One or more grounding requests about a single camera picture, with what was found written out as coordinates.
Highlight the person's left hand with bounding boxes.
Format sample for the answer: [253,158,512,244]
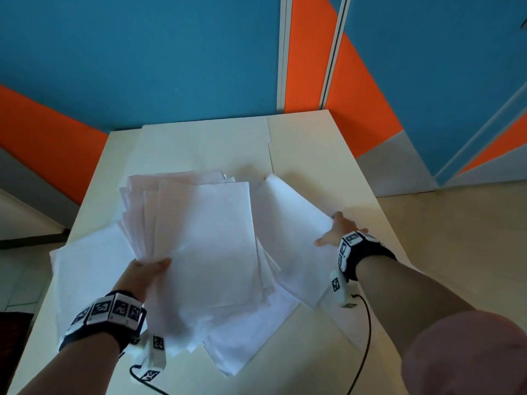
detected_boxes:
[113,257,172,303]

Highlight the person's right hand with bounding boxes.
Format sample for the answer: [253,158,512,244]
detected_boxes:
[314,211,369,249]

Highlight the single white paper sheet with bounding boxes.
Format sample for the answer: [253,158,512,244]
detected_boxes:
[250,173,338,310]

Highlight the white sheets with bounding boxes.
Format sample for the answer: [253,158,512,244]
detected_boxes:
[49,170,371,377]

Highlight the person's left forearm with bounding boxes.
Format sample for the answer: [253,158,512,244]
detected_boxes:
[18,332,121,395]

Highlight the person's right forearm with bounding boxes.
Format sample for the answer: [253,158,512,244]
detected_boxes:
[355,255,475,359]

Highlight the black right wristband with markers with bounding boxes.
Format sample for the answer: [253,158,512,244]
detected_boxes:
[337,230,399,283]

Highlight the black wristband with markers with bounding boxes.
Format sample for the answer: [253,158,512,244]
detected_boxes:
[58,289,148,354]
[337,230,399,283]

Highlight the black left wristband with markers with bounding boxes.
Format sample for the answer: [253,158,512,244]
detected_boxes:
[58,289,148,354]

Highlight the cream table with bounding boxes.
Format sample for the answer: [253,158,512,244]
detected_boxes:
[7,109,413,395]

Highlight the white door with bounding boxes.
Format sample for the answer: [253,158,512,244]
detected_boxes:
[0,188,68,241]

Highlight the cream folder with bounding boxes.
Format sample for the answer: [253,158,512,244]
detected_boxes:
[122,115,275,182]

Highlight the pink sweater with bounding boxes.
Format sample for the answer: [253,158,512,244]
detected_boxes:
[401,309,527,395]

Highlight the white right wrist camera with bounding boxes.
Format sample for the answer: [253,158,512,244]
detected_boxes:
[329,268,358,309]

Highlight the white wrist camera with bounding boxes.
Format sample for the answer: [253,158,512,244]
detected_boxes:
[131,330,168,383]
[329,268,358,309]

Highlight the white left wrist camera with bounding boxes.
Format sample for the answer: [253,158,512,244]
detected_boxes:
[131,330,168,383]

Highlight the black right camera cable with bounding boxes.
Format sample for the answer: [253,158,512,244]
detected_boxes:
[347,293,373,395]

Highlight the black camera cable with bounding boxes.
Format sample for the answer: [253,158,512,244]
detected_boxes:
[347,293,373,395]
[129,363,170,395]

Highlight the black left camera cable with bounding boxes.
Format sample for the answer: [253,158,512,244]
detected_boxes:
[129,363,170,395]

